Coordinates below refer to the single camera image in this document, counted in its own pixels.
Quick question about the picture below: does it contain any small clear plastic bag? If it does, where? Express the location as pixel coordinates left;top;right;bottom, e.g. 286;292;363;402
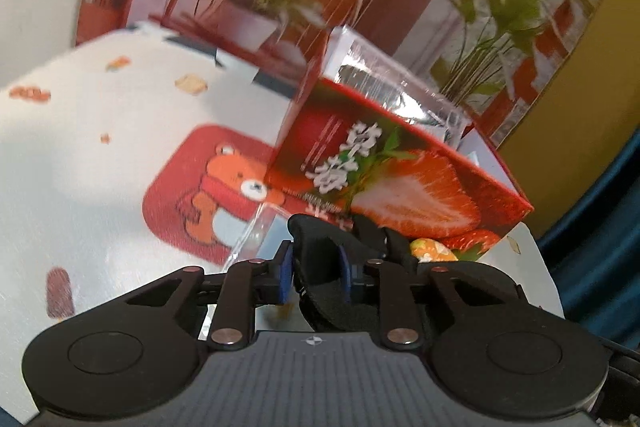
226;202;292;269

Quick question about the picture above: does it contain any orange floral cloth sleeve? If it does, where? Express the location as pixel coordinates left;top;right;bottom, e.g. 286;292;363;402
410;238;459;263

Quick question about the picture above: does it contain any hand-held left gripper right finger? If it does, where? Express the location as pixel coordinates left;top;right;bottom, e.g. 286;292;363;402
337;244;527;351

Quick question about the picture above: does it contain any shiny clear plastic packet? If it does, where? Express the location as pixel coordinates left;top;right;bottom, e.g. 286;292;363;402
334;27;475;144

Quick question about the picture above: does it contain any black fabric mask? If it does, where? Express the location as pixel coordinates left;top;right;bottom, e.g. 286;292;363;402
288;214;362;334

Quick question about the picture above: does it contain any red strawberry print box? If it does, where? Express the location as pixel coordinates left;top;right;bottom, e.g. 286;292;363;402
264;27;535;260

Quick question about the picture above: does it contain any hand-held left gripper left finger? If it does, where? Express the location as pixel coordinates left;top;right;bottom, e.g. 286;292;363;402
125;241;297;351

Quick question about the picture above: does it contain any printed tablecloth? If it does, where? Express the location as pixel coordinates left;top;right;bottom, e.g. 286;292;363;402
0;21;565;427

